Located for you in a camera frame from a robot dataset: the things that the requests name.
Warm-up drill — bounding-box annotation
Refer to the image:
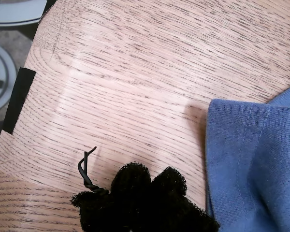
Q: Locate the blue printed T-shirt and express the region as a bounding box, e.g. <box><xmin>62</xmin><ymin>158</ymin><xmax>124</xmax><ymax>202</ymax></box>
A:
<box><xmin>204</xmin><ymin>81</ymin><xmax>290</xmax><ymax>232</ymax></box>

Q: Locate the white grey office chair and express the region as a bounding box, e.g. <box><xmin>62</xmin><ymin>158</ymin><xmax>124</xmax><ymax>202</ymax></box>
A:
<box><xmin>0</xmin><ymin>0</ymin><xmax>48</xmax><ymax>28</ymax></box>

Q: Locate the black tape patch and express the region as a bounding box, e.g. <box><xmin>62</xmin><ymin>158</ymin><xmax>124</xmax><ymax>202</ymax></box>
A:
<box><xmin>2</xmin><ymin>67</ymin><xmax>37</xmax><ymax>135</ymax></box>

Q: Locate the black twist wire tie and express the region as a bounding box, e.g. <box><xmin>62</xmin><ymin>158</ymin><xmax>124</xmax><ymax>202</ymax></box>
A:
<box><xmin>77</xmin><ymin>146</ymin><xmax>110</xmax><ymax>194</ymax></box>

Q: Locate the grey round chair base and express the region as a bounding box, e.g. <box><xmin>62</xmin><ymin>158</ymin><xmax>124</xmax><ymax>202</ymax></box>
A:
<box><xmin>0</xmin><ymin>41</ymin><xmax>17</xmax><ymax>115</ymax></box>

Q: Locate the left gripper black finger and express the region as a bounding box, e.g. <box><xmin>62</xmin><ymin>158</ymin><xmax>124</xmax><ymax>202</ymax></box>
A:
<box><xmin>71</xmin><ymin>163</ymin><xmax>158</xmax><ymax>232</ymax></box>
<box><xmin>151</xmin><ymin>166</ymin><xmax>221</xmax><ymax>232</ymax></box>

